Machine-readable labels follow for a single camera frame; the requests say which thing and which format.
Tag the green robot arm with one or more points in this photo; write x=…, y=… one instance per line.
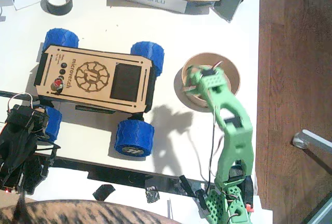
x=233, y=136

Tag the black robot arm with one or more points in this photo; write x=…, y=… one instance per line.
x=15, y=156

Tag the round wooden bowl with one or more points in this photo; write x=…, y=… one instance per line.
x=230, y=78

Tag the blue ribbed rover wheel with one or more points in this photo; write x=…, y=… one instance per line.
x=135, y=137
x=54, y=123
x=149, y=55
x=61, y=38

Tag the thin black bar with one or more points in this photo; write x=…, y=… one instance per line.
x=10, y=94

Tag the black spring clamp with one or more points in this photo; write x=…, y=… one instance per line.
x=203, y=202
x=53, y=156
x=248, y=190

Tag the white Sunlu box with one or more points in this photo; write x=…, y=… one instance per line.
x=160, y=3

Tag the wooden top rover chassis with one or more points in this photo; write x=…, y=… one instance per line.
x=103, y=78

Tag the brown striped fabric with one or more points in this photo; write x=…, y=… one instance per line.
x=77, y=212

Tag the long black tape strip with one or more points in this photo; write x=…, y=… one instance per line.
x=116, y=174

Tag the flat black tape piece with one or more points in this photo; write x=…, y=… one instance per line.
x=103, y=192

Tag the crumpled black tape piece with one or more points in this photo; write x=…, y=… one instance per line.
x=152, y=195

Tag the thin metal tweezers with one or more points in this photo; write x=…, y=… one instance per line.
x=169, y=208

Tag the grey metal chair leg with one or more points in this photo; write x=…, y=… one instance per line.
x=313, y=138

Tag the grey metal frame piece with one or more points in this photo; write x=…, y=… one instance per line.
x=321, y=213

